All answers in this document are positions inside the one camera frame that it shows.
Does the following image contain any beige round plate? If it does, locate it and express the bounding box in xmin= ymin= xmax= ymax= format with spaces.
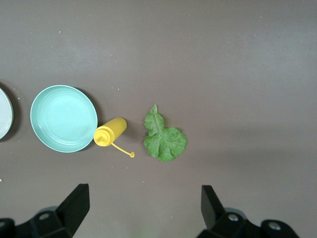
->
xmin=0 ymin=86 xmax=14 ymax=141

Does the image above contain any green lettuce leaf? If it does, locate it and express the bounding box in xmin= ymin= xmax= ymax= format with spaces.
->
xmin=143 ymin=104 xmax=188 ymax=163

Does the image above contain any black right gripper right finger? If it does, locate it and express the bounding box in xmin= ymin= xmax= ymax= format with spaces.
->
xmin=197 ymin=185 xmax=300 ymax=238

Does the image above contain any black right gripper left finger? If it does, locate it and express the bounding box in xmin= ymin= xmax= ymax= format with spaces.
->
xmin=0 ymin=183 xmax=90 ymax=238

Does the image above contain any mint green round plate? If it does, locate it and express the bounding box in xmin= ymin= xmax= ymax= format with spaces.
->
xmin=30 ymin=84 xmax=99 ymax=153

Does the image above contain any yellow squeeze mustard bottle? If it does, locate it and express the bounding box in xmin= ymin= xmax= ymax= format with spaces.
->
xmin=93 ymin=117 xmax=136 ymax=159

